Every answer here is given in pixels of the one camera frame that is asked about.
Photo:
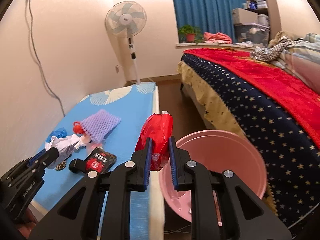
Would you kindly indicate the pink clothes pile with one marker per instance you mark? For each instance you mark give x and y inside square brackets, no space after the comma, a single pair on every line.
[219,38]

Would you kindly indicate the wooden bookshelf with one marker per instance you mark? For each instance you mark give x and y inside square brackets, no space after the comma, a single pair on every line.
[269,8]

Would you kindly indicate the blue curtain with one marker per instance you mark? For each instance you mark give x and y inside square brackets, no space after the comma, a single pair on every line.
[213,16]

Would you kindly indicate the plaid quilt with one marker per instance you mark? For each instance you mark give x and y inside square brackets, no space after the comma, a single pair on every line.
[302,61]

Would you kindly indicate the potted green plant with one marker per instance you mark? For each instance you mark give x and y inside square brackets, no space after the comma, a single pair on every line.
[190,33]

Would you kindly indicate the pink plastic bucket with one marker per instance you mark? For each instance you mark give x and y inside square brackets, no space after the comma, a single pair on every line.
[218,151]

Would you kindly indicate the white paper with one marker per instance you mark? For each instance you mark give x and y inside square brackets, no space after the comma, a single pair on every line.
[65,146]

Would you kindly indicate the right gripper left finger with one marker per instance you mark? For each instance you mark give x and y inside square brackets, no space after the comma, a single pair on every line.
[98,206]

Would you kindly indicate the navy star bedspread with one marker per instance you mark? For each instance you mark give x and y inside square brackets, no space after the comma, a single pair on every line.
[291,157]

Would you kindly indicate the blue plastic bag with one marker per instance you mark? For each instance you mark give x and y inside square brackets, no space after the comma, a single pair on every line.
[59,133]

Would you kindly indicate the striped garment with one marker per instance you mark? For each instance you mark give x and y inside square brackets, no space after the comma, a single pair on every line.
[270,54]

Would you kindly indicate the black sock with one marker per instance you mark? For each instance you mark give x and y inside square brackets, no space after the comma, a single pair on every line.
[77,165]

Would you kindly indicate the white standing fan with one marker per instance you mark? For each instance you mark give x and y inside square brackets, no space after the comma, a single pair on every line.
[125,20]

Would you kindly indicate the red blanket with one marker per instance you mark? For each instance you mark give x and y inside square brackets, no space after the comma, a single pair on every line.
[291,93]

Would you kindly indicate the black red snack packet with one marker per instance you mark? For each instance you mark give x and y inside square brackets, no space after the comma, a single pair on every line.
[100,161]

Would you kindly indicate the clear storage bin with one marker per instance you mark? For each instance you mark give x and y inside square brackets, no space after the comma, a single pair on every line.
[256,33]

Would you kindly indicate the blue patterned table mat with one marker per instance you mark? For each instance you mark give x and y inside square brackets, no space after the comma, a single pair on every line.
[133,105]

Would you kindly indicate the beige star bed sheet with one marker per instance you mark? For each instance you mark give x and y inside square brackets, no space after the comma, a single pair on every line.
[212,109]

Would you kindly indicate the red plastic wrapper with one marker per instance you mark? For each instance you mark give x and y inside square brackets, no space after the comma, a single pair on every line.
[158,127]

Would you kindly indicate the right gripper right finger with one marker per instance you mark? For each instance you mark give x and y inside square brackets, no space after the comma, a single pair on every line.
[222,205]

